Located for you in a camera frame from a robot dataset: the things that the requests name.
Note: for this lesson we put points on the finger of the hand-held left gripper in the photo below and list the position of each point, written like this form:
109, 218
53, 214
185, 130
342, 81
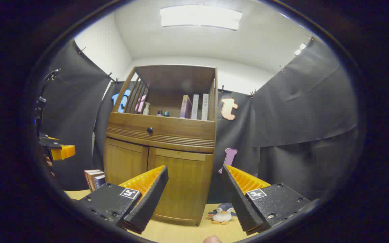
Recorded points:
62, 152

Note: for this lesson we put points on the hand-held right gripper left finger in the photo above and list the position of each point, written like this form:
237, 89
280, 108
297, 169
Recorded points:
149, 202

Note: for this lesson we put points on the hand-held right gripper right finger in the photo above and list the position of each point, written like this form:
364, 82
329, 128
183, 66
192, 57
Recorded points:
240, 202

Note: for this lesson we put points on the wooden cabinet door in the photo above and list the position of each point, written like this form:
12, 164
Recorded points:
191, 182
125, 162

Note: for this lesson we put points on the wooden double-door shoe cabinet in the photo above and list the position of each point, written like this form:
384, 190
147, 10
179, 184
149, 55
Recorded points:
177, 81

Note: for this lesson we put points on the penguin plush toy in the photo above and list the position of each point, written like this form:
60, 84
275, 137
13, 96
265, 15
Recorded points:
223, 214

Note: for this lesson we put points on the brown-covered book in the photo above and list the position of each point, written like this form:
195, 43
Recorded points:
89, 177

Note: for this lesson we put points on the black metal stand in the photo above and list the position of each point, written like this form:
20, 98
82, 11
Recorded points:
40, 101

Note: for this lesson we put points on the dark round drawer knob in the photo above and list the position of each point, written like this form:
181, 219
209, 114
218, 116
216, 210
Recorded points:
150, 130

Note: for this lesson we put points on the small dark bottle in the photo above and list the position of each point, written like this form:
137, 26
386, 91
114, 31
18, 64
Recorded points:
159, 113

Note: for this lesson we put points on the white pump bottle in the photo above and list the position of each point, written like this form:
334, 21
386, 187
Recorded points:
146, 109

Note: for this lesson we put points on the white book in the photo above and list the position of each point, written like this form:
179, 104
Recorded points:
205, 107
195, 107

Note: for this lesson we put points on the black backdrop cloth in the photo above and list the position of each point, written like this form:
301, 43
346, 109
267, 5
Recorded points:
299, 111

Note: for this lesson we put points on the small ceiling light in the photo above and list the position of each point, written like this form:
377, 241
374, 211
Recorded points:
301, 49

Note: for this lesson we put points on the large ceiling light panel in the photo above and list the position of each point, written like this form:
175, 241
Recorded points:
201, 17

